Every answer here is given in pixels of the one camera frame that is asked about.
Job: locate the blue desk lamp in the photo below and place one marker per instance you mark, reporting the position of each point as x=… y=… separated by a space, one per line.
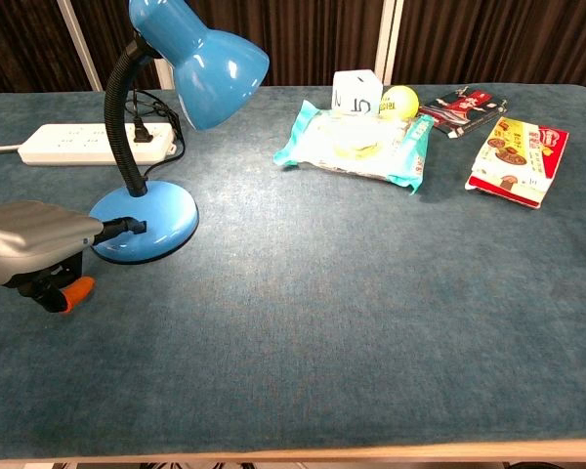
x=156 y=229

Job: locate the white slanted frame post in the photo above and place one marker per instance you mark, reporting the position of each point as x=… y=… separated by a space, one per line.
x=80 y=44

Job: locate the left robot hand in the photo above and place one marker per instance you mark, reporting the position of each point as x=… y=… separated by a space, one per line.
x=34 y=239

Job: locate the white upright frame post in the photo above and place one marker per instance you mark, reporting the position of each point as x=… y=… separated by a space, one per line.
x=389 y=39

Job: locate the blue table cloth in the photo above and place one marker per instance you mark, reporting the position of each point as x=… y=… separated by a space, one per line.
x=322 y=317

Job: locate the white power strip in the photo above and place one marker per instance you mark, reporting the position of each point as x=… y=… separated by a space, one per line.
x=63 y=144

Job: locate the red yellow snack box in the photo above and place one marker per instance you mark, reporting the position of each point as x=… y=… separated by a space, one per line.
x=517 y=158

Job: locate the dark red printed card pack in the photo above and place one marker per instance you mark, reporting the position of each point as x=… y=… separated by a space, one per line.
x=461 y=112

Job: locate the teal snack packet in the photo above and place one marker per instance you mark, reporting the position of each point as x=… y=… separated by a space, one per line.
x=356 y=146

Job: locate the light blue number cube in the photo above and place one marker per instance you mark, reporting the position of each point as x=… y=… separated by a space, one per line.
x=354 y=93

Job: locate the yellow tennis ball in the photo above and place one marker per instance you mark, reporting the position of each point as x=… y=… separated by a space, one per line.
x=399 y=102

